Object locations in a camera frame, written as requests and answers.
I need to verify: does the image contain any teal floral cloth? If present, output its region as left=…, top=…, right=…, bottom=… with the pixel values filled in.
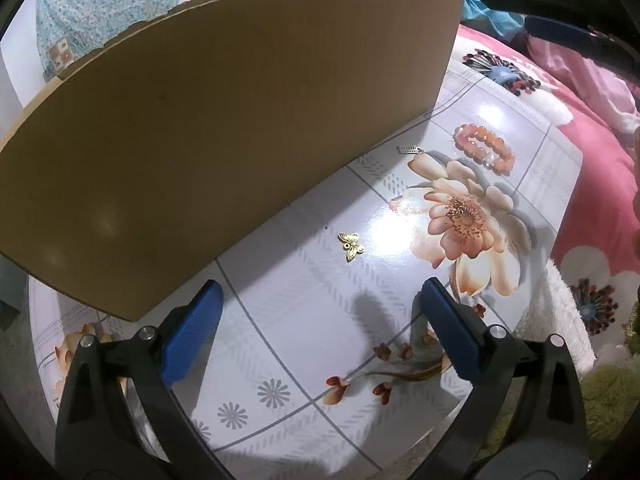
left=35, top=0, right=198, bottom=81

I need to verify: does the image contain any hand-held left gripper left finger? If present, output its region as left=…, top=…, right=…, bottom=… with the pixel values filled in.
left=54, top=279, right=226, bottom=480

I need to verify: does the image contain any green fluffy cloth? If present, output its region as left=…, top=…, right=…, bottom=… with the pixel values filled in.
left=475, top=360, right=640, bottom=466

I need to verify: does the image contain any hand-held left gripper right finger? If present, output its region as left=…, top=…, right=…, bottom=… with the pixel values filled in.
left=420, top=277, right=591, bottom=480

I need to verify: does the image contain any gold butterfly charm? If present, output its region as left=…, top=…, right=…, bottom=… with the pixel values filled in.
left=338, top=232, right=366, bottom=262

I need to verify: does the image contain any pink floral blanket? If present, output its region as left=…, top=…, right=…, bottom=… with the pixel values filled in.
left=457, top=25, right=640, bottom=361

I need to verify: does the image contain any white fluffy blanket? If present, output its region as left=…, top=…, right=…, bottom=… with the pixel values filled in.
left=515, top=260, right=601, bottom=376

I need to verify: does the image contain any brown cardboard box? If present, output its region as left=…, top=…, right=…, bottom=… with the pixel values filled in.
left=0, top=0, right=465, bottom=323

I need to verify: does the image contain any light pink cloth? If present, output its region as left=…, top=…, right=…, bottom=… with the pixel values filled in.
left=525, top=35, right=640, bottom=131

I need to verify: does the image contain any orange bead bracelet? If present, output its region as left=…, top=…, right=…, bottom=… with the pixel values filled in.
left=453, top=123, right=516, bottom=176

